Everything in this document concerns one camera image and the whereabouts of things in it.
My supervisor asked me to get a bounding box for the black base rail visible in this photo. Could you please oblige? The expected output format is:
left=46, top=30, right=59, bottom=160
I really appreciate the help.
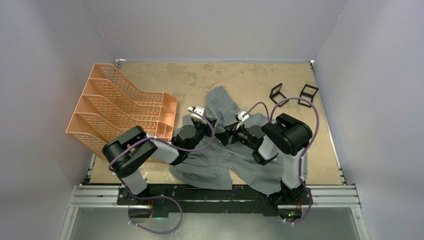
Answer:
left=117, top=183, right=313, bottom=219

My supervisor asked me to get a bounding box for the right black display frame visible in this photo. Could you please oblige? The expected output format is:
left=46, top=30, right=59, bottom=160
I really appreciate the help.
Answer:
left=297, top=84, right=319, bottom=108

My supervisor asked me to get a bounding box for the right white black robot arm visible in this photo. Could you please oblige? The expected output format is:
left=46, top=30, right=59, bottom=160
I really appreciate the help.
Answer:
left=214, top=110, right=313, bottom=204

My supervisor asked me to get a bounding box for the left black display frame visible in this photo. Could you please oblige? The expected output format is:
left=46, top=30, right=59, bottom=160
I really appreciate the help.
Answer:
left=269, top=83, right=287, bottom=107

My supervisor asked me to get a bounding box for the grey button-up shirt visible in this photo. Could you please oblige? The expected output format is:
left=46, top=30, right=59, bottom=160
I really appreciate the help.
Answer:
left=169, top=86, right=301, bottom=195

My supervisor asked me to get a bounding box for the orange plastic file organizer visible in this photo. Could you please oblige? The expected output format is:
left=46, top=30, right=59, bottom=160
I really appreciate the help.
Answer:
left=66, top=63, right=178, bottom=158

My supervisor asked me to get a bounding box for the black display frame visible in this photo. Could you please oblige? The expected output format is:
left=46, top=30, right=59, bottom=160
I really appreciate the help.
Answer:
left=297, top=84, right=319, bottom=108
left=269, top=83, right=287, bottom=107

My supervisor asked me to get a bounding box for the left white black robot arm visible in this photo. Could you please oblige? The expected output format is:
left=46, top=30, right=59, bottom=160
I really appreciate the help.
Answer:
left=102, top=115, right=217, bottom=205

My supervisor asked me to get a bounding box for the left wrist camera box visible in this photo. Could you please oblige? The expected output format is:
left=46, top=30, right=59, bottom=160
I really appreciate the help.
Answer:
left=187, top=106, right=205, bottom=117

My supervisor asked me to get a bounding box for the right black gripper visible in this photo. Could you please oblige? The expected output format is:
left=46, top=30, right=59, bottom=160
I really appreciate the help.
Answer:
left=214, top=120, right=256, bottom=150

